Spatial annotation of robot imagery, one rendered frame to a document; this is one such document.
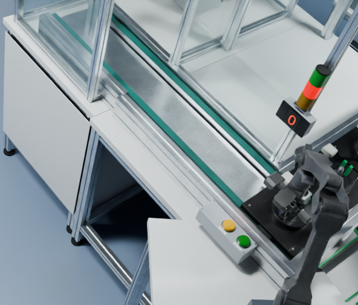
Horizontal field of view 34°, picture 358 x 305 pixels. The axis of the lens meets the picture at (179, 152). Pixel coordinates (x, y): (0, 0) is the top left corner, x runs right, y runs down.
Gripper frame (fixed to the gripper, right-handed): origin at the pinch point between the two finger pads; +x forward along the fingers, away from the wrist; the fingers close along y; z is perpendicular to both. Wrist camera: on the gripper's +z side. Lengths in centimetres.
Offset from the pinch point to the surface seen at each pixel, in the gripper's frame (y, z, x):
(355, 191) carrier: 7.7, -39.1, 11.1
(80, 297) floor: -49, 27, 109
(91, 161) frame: -71, 14, 44
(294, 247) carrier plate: 9.7, -0.8, 11.9
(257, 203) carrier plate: -9.3, -3.2, 11.6
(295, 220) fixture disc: 3.4, -7.4, 9.7
